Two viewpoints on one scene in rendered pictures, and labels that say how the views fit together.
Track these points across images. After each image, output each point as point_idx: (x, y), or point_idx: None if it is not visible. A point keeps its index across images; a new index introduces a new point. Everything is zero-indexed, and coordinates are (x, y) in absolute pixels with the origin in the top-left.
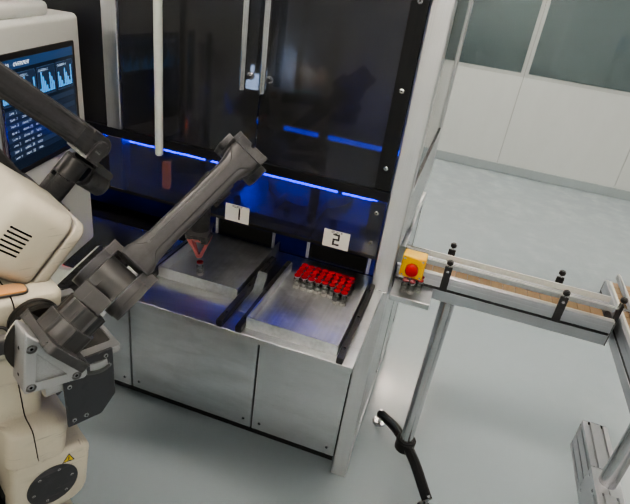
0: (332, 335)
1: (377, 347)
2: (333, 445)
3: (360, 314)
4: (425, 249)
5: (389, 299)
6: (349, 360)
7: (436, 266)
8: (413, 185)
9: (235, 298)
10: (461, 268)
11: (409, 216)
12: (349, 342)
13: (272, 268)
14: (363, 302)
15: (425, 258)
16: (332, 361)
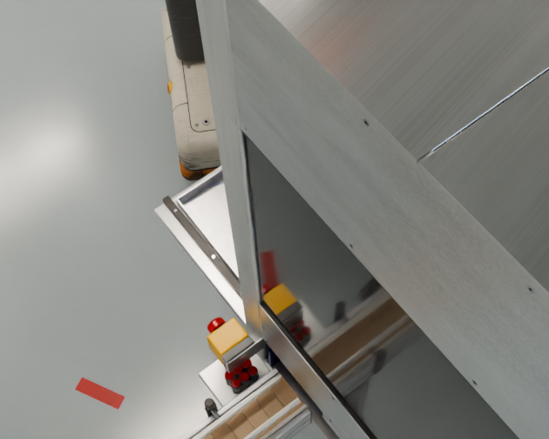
0: (206, 219)
1: (298, 437)
2: None
3: (216, 261)
4: (272, 416)
5: (308, 429)
6: (165, 213)
7: (246, 427)
8: (241, 277)
9: None
10: (203, 430)
11: (297, 372)
12: (180, 219)
13: None
14: (234, 280)
15: (212, 340)
16: (172, 198)
